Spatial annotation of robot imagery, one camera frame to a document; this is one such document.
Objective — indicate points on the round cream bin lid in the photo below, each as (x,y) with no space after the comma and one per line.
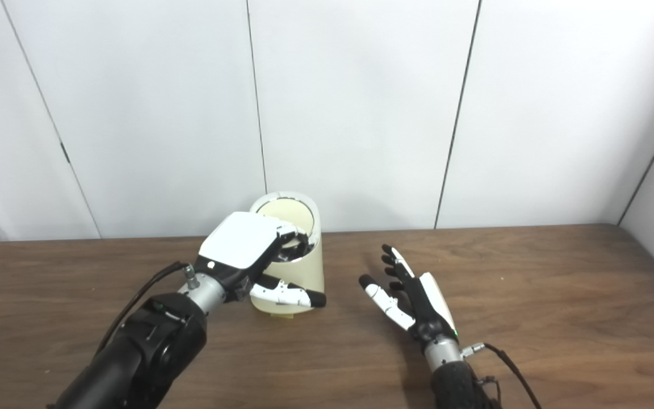
(287,213)

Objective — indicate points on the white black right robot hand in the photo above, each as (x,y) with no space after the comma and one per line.
(426,309)

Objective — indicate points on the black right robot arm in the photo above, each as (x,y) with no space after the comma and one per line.
(452,380)

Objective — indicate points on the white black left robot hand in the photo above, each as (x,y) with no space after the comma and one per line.
(239,241)

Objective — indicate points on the cream-colored cylindrical bin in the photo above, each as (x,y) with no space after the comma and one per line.
(311,270)

